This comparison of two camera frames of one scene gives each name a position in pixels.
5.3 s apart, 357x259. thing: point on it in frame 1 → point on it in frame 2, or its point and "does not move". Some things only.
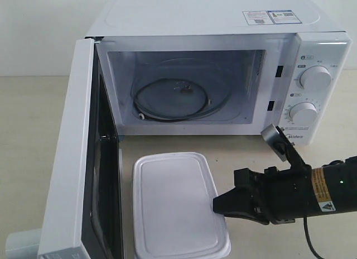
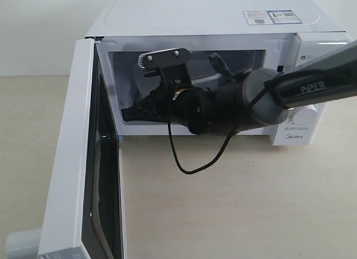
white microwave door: (83, 217) does not move
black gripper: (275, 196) → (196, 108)
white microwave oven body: (222, 63) does not move
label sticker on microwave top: (270, 17) does not move
